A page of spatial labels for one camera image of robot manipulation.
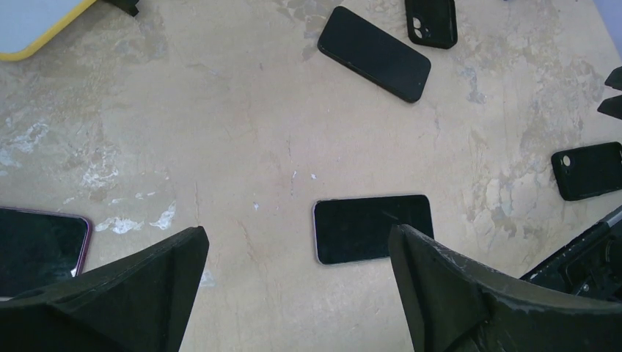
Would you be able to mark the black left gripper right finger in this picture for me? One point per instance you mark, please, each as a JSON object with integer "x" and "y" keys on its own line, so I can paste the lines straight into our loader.
{"x": 454, "y": 303}

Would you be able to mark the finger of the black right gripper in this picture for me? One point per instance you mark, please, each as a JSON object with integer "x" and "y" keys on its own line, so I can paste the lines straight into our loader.
{"x": 611, "y": 107}
{"x": 614, "y": 80}

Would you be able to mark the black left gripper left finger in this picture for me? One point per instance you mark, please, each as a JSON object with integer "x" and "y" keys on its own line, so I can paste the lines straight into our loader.
{"x": 141, "y": 302}

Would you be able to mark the silver-edged black-screen phone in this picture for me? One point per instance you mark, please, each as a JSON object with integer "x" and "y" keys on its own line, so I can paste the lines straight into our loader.
{"x": 357, "y": 229}

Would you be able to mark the black phone case with cutout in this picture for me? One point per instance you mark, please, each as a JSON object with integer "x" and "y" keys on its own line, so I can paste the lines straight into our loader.
{"x": 432, "y": 23}

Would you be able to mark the black phone case at right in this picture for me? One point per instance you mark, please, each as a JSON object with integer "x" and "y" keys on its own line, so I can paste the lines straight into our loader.
{"x": 585, "y": 172}

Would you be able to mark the purple-edged black phone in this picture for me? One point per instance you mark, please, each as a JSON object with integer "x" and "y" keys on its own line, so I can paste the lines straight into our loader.
{"x": 40, "y": 248}

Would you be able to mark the black whiteboard foot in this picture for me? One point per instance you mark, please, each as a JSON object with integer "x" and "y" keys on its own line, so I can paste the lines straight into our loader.
{"x": 127, "y": 6}

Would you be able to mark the yellow-framed whiteboard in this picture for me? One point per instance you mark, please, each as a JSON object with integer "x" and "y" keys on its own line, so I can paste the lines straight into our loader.
{"x": 27, "y": 25}

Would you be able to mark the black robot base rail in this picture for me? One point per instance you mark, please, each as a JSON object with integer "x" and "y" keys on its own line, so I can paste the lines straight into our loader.
{"x": 588, "y": 266}

